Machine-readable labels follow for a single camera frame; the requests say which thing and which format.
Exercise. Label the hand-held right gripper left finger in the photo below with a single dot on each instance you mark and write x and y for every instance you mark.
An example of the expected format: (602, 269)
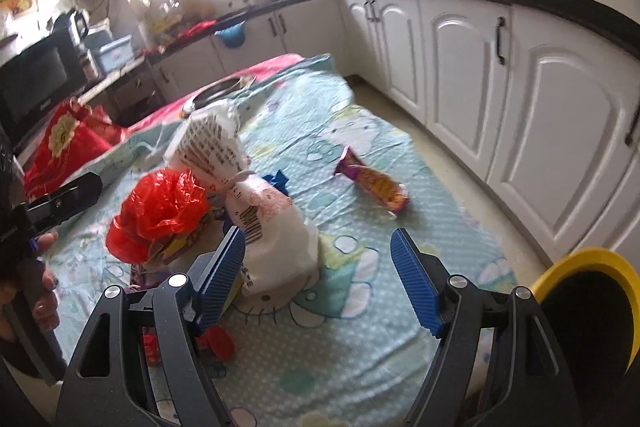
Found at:
(223, 279)

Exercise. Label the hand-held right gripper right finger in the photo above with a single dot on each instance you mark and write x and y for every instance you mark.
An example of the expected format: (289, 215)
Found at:
(415, 287)

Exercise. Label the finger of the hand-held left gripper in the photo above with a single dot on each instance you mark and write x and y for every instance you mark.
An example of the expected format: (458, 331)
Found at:
(65, 201)

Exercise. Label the white pink-printed plastic bag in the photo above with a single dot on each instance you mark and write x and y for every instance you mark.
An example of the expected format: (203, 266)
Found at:
(280, 247)

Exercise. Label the red plastic bag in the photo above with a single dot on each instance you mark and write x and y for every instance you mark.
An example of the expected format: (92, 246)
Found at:
(155, 207)

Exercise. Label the orange purple snack wrapper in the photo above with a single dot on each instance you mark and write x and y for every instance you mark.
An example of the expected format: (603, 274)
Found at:
(372, 181)

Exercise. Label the white text-printed plastic bag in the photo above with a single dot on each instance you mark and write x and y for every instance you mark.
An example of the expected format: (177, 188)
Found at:
(205, 142)

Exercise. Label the yellow bin with black liner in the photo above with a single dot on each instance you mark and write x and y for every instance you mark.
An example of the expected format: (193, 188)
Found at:
(585, 259)

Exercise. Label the person's left hand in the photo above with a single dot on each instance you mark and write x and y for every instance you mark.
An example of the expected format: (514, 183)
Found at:
(46, 307)

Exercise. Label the red flower-printed bag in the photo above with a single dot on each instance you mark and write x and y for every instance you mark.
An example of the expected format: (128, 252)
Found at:
(65, 139)

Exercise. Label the red bottle cap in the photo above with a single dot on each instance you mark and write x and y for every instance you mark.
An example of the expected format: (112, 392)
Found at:
(216, 343)

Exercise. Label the cartoon-printed teal blanket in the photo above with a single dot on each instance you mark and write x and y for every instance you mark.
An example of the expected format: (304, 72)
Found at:
(340, 347)

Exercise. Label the black microwave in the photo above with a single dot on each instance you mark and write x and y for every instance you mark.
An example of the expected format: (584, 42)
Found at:
(35, 79)

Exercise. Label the pink blanket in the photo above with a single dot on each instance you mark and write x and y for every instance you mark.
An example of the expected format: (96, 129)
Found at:
(170, 109)

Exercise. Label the blue storage box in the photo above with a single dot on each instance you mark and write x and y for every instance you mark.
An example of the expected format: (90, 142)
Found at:
(112, 54)

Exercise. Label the small black appliance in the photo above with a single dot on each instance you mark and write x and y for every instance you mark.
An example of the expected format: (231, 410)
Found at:
(71, 27)

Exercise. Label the metal plate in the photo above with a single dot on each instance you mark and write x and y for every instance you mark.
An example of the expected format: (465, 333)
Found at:
(220, 89)

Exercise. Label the white lower kitchen cabinets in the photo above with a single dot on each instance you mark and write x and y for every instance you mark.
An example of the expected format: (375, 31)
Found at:
(550, 107)

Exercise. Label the blue basin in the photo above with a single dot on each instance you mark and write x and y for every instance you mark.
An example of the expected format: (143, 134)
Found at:
(231, 37)

